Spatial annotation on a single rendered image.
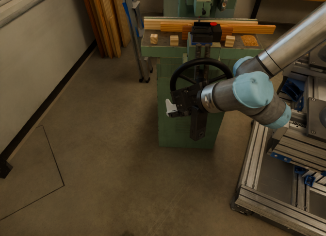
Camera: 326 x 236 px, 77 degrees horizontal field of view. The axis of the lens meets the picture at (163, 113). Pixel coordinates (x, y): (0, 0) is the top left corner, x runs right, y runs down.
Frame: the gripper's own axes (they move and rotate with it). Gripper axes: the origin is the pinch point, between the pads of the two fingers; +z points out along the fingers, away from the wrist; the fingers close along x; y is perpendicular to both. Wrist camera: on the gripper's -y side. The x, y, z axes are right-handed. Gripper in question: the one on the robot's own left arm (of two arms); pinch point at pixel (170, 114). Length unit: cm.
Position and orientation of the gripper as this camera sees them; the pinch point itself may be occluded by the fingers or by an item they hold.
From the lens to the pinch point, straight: 71.5
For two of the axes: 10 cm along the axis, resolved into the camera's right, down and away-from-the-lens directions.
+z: -5.3, 1.0, 8.4
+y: -3.0, -9.5, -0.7
